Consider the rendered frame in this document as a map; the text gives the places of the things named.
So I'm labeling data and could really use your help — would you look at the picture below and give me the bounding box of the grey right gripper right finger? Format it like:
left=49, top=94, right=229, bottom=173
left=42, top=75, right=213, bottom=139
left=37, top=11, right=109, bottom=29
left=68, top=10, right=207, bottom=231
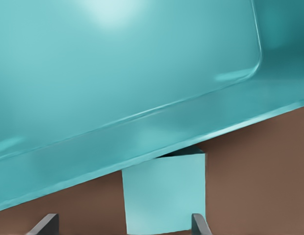
left=191, top=213, right=212, bottom=235

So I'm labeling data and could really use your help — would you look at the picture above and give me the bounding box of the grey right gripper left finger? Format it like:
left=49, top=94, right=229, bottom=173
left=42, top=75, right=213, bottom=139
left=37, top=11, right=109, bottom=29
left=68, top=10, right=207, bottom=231
left=25, top=213, right=60, bottom=235

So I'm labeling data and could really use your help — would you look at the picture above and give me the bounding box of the light blue cube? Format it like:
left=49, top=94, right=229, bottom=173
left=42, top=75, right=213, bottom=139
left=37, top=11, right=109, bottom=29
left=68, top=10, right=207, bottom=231
left=121, top=146, right=206, bottom=235

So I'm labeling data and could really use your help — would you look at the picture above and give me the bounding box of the teal plastic tray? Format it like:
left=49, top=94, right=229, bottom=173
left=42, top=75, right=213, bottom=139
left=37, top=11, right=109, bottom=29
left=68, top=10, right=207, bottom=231
left=0, top=0, right=304, bottom=212

